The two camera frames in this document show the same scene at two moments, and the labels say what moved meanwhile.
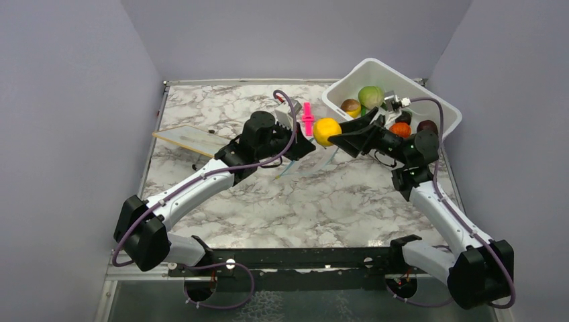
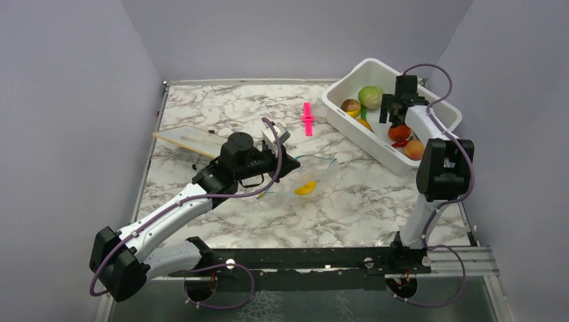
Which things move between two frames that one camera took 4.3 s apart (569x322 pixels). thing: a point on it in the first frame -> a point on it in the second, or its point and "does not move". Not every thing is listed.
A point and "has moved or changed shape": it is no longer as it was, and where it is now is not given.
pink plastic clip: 308,118 does not move
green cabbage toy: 371,96 does not move
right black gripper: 355,143 -> 388,102
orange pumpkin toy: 402,129 does not move
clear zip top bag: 321,155 has moved or changed shape
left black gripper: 301,146 -> 288,164
